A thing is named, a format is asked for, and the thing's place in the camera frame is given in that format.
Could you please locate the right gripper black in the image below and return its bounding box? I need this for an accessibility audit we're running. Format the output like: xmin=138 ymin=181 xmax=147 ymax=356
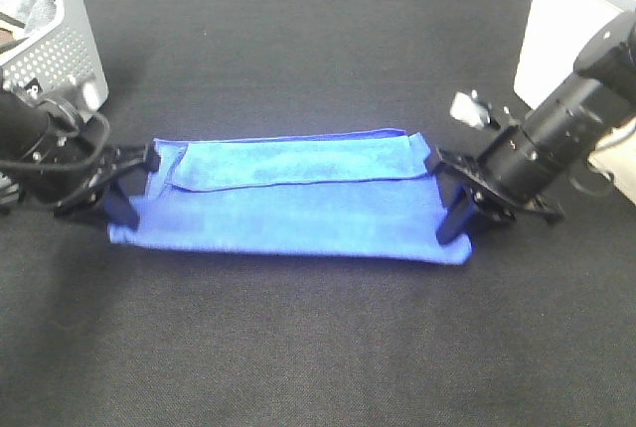
xmin=424 ymin=147 xmax=564 ymax=244

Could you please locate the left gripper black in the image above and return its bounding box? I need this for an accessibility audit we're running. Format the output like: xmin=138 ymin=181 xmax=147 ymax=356
xmin=49 ymin=136 xmax=160 ymax=229

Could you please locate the blue microfiber towel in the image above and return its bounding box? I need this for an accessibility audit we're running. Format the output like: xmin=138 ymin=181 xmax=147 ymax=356
xmin=108 ymin=128 xmax=472 ymax=265

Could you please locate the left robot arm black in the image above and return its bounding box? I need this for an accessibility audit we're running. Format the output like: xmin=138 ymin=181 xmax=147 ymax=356
xmin=1 ymin=82 xmax=160 ymax=230

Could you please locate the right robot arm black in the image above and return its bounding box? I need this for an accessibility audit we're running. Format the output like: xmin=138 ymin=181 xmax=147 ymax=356
xmin=425 ymin=11 xmax=635 ymax=245

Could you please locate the grey perforated plastic basket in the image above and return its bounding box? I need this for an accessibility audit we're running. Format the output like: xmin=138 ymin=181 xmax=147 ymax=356
xmin=1 ymin=0 xmax=108 ymax=111

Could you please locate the grey cloth in basket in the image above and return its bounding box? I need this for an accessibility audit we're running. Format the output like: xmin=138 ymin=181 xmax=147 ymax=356
xmin=1 ymin=0 xmax=57 ymax=37

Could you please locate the white slotted storage bin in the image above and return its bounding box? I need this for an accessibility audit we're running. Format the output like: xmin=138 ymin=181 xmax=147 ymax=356
xmin=513 ymin=0 xmax=636 ymax=190

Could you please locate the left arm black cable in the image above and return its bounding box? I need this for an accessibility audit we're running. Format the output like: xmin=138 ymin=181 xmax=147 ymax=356
xmin=0 ymin=111 xmax=111 ymax=173

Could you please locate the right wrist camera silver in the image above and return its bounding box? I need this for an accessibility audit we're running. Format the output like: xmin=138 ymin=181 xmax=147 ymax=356
xmin=449 ymin=90 xmax=501 ymax=131

